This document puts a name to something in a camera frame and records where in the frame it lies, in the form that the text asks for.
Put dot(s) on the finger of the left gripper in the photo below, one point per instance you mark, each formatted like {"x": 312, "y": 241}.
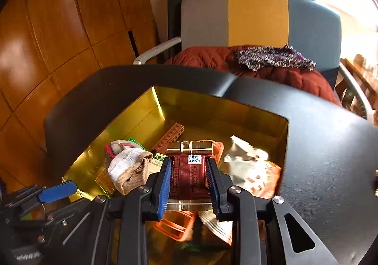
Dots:
{"x": 61, "y": 191}

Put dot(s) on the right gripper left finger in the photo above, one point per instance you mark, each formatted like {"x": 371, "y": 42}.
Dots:
{"x": 146, "y": 203}

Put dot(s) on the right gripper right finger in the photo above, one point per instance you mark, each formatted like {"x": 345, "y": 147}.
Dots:
{"x": 234, "y": 204}

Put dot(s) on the beige red sock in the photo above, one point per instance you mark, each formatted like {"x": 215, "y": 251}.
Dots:
{"x": 128, "y": 165}

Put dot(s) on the white green text box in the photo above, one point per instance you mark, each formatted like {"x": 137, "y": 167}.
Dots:
{"x": 156, "y": 163}

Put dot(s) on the orange plastic rack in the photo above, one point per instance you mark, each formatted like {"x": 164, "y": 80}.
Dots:
{"x": 178, "y": 225}

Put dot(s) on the orange white chip bag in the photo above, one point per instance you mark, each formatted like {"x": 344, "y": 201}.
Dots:
{"x": 249, "y": 168}

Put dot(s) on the red snack packet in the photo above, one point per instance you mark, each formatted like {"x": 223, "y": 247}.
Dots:
{"x": 188, "y": 190}

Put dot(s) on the red gold gift box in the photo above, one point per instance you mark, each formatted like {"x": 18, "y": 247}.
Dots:
{"x": 162, "y": 115}

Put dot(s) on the red quilted jacket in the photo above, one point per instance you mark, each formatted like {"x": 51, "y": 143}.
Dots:
{"x": 223, "y": 59}

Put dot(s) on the leopard print cloth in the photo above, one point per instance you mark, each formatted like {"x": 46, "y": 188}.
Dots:
{"x": 256, "y": 58}

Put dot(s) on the blue yellow grey armchair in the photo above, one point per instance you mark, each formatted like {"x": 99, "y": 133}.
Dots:
{"x": 313, "y": 31}

